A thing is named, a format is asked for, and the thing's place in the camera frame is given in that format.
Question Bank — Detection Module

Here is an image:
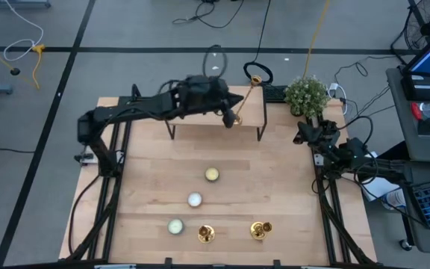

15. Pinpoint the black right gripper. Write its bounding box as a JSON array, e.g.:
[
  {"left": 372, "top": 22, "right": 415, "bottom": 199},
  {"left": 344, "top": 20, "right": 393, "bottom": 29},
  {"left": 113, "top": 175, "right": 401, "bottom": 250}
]
[{"left": 292, "top": 120, "right": 342, "bottom": 151}]

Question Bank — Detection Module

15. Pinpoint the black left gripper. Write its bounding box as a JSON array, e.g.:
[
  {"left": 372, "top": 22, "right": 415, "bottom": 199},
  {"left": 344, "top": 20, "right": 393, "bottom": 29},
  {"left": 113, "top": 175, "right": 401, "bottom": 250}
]
[{"left": 179, "top": 75, "right": 246, "bottom": 129}]

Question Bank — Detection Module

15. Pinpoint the brass candlestick holder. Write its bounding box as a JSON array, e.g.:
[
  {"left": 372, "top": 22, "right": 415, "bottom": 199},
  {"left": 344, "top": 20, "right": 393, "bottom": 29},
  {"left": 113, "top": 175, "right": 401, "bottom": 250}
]
[
  {"left": 197, "top": 224, "right": 216, "bottom": 244},
  {"left": 232, "top": 74, "right": 263, "bottom": 126},
  {"left": 249, "top": 220, "right": 273, "bottom": 241}
]

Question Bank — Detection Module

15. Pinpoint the yellow candle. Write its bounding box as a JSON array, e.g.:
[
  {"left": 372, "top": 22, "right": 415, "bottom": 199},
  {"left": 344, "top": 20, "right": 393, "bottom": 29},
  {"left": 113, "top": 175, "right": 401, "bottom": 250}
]
[{"left": 204, "top": 166, "right": 221, "bottom": 183}]

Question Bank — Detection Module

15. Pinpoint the white candle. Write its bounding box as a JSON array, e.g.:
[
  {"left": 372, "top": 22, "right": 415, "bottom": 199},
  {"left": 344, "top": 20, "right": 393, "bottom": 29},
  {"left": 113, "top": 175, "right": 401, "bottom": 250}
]
[{"left": 187, "top": 191, "right": 204, "bottom": 208}]

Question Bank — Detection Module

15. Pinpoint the wooden shelf with black legs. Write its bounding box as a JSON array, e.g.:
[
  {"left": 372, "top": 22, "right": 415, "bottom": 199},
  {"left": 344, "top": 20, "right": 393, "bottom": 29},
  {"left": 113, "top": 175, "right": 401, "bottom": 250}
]
[{"left": 164, "top": 84, "right": 269, "bottom": 142}]

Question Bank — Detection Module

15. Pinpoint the green potted plant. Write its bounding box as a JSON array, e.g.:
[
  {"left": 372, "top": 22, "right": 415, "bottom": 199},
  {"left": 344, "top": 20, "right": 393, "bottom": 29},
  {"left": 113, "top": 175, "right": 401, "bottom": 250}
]
[{"left": 284, "top": 75, "right": 330, "bottom": 119}]

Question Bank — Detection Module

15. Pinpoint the black keyboard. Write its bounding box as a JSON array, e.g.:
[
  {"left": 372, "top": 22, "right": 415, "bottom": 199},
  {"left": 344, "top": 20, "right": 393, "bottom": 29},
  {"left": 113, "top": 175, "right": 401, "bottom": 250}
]
[{"left": 262, "top": 84, "right": 289, "bottom": 104}]

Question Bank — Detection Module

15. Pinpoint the white power adapter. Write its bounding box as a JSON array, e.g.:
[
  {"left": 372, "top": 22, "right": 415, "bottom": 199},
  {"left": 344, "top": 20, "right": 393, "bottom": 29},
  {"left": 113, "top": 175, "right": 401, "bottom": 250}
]
[{"left": 328, "top": 81, "right": 349, "bottom": 116}]

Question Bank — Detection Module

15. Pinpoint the white paper sheet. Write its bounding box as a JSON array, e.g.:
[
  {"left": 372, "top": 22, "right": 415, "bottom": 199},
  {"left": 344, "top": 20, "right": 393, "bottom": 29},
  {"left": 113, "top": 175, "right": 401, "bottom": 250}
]
[{"left": 360, "top": 151, "right": 402, "bottom": 202}]

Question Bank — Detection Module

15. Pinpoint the grey desk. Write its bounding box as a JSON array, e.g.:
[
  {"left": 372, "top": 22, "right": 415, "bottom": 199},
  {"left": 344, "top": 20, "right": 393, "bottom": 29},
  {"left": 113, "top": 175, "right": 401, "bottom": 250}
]
[{"left": 385, "top": 66, "right": 430, "bottom": 164}]

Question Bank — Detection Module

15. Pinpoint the blue white packet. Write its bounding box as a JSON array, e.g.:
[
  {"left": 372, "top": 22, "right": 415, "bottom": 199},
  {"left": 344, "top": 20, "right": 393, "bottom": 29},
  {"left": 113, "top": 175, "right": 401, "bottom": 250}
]
[{"left": 381, "top": 188, "right": 407, "bottom": 211}]

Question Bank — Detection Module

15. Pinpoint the red tool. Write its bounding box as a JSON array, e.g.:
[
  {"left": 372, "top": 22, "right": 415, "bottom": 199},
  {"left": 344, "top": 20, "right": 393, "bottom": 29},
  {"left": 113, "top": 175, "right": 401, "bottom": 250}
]
[{"left": 410, "top": 102, "right": 424, "bottom": 121}]

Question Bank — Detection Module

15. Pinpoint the black printer box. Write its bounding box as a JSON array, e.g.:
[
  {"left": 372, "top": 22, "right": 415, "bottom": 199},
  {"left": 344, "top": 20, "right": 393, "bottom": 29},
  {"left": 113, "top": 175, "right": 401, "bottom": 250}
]
[{"left": 400, "top": 73, "right": 430, "bottom": 102}]

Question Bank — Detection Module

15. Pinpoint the small black box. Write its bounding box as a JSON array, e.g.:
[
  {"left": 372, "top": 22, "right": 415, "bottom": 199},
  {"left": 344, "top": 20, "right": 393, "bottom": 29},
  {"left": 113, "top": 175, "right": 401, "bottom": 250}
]
[{"left": 417, "top": 116, "right": 430, "bottom": 138}]

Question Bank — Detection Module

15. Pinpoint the white control box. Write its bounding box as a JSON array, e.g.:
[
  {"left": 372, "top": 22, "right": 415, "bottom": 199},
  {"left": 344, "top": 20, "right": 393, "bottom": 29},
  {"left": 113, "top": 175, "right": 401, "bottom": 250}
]
[{"left": 73, "top": 151, "right": 99, "bottom": 166}]

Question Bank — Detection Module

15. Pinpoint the grey cart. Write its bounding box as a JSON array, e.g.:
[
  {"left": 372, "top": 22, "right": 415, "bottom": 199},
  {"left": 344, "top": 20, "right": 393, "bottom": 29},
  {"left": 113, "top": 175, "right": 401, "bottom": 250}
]
[{"left": 393, "top": 160, "right": 430, "bottom": 257}]

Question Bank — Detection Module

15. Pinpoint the black standing fan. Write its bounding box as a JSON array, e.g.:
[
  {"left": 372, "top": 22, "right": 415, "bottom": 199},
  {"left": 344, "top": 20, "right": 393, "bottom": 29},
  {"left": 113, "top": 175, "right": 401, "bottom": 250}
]
[{"left": 390, "top": 0, "right": 430, "bottom": 57}]

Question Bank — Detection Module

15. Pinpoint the grey cart base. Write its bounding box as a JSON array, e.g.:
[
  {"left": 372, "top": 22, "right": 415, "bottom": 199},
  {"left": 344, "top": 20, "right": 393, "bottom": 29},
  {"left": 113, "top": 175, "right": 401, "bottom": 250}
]
[{"left": 0, "top": 0, "right": 52, "bottom": 10}]

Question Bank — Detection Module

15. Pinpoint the black coiled cable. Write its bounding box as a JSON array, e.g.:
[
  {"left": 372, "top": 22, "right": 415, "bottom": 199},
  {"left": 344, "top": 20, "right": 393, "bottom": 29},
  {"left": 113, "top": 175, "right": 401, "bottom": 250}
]
[{"left": 242, "top": 0, "right": 275, "bottom": 85}]

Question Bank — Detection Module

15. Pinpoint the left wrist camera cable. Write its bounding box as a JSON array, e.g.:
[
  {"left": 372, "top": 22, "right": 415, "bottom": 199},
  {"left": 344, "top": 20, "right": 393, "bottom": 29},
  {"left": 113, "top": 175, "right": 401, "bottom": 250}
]
[{"left": 202, "top": 44, "right": 228, "bottom": 79}]

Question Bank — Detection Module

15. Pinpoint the thin black cable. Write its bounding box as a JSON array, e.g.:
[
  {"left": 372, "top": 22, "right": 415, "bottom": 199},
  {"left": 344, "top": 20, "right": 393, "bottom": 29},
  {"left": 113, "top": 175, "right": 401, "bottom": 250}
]
[{"left": 333, "top": 55, "right": 399, "bottom": 126}]

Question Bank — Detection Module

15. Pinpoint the black floor cable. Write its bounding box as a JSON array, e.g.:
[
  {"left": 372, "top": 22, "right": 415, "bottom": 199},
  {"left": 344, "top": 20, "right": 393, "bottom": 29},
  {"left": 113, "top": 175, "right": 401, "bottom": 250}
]
[
  {"left": 0, "top": 144, "right": 36, "bottom": 155},
  {"left": 172, "top": 0, "right": 246, "bottom": 30}
]

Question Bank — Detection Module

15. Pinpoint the long hanging yellow cable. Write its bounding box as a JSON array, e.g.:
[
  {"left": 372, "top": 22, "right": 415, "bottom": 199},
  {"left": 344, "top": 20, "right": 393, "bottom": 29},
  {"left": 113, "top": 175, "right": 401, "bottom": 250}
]
[{"left": 302, "top": 0, "right": 331, "bottom": 80}]

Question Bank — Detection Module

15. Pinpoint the short yellow floor cable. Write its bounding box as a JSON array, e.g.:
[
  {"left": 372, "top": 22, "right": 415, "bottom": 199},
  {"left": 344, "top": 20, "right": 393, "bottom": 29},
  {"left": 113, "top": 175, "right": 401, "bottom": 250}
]
[{"left": 31, "top": 43, "right": 47, "bottom": 90}]

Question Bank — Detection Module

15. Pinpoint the white floor cable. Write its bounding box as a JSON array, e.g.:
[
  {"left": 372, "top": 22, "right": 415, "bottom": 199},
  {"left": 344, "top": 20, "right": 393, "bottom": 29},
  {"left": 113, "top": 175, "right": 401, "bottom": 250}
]
[{"left": 2, "top": 0, "right": 45, "bottom": 63}]

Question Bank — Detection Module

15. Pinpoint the black aluminium table frame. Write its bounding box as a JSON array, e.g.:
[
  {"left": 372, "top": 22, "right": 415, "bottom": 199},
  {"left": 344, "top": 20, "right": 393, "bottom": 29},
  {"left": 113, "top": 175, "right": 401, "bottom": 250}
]
[{"left": 0, "top": 95, "right": 430, "bottom": 269}]

